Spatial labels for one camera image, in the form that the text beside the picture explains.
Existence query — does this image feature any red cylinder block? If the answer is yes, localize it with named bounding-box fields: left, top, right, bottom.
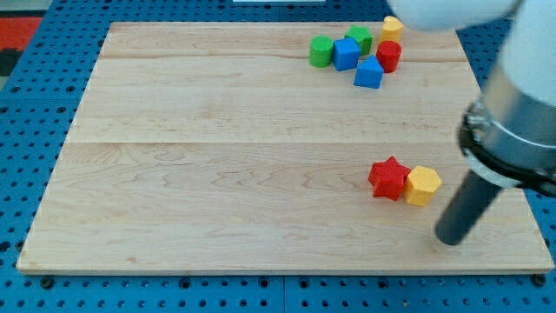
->
left=375, top=41, right=402, bottom=73

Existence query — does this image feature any green cylinder block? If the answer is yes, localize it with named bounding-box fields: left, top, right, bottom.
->
left=308, top=36, right=334, bottom=68

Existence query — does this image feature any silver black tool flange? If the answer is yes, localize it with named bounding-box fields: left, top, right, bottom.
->
left=459, top=65, right=555, bottom=196

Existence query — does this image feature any blue triangle block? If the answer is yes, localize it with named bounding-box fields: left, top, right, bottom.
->
left=354, top=56, right=384, bottom=89

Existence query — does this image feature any wooden board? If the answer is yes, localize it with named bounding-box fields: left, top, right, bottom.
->
left=17, top=22, right=553, bottom=276

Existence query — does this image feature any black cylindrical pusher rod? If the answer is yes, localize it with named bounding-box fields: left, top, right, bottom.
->
left=434, top=170, right=502, bottom=246

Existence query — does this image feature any yellow hexagon block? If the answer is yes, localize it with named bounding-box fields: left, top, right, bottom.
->
left=403, top=166, right=442, bottom=207

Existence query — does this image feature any green star block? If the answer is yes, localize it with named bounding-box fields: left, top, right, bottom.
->
left=344, top=25, right=374, bottom=56

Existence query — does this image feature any blue cube block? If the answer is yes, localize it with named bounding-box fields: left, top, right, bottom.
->
left=332, top=37, right=361, bottom=71

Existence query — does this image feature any red star block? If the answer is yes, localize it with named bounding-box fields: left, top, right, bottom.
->
left=367, top=156, right=411, bottom=201

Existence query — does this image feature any yellow rounded block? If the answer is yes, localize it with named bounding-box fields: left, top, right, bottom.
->
left=379, top=16, right=404, bottom=43

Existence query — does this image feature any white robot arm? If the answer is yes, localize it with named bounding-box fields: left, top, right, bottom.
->
left=388, top=0, right=555, bottom=245

